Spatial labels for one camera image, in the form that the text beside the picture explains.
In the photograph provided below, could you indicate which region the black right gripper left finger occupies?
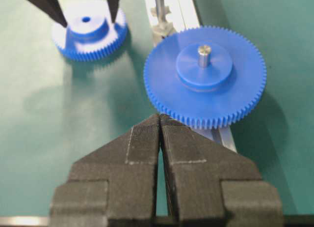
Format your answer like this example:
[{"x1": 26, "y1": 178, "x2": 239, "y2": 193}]
[{"x1": 50, "y1": 114, "x2": 159, "y2": 227}]

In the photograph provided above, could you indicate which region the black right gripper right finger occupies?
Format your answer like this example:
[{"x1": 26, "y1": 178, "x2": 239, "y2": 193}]
[{"x1": 160, "y1": 115, "x2": 284, "y2": 227}]

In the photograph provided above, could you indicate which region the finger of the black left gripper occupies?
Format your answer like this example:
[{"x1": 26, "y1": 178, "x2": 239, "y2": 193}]
[
  {"x1": 107, "y1": 0, "x2": 119, "y2": 23},
  {"x1": 28, "y1": 0, "x2": 67, "y2": 28}
]

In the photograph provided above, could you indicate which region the small blue gear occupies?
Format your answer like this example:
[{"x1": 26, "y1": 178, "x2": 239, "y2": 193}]
[{"x1": 52, "y1": 0, "x2": 128, "y2": 61}]

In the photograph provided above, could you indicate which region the large blue gear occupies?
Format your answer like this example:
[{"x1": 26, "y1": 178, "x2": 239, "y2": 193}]
[{"x1": 143, "y1": 26, "x2": 267, "y2": 129}]

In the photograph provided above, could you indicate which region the steel shaft through large gear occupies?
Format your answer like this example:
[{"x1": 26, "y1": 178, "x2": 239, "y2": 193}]
[{"x1": 198, "y1": 45, "x2": 211, "y2": 68}]

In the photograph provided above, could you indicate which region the grey shaft mounting bracket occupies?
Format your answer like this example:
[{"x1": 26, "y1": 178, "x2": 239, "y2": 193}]
[{"x1": 152, "y1": 21, "x2": 176, "y2": 44}]

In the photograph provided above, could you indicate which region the aluminium extrusion rail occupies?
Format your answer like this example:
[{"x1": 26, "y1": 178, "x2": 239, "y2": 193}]
[{"x1": 143, "y1": 0, "x2": 237, "y2": 154}]

